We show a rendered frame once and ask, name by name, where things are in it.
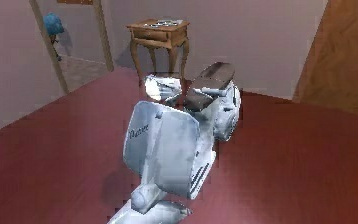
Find white motor scooter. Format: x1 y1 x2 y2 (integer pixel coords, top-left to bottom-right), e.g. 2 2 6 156
107 61 242 224

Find brown wooden side table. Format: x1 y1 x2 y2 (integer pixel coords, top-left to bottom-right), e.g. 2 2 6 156
125 18 191 82

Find grey items on table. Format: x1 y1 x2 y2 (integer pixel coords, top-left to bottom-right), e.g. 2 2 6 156
148 19 184 28

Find blue house plant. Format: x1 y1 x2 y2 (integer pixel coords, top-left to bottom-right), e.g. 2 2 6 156
42 12 66 62

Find brown wooden room door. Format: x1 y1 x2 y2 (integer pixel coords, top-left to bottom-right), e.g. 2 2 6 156
292 0 358 117

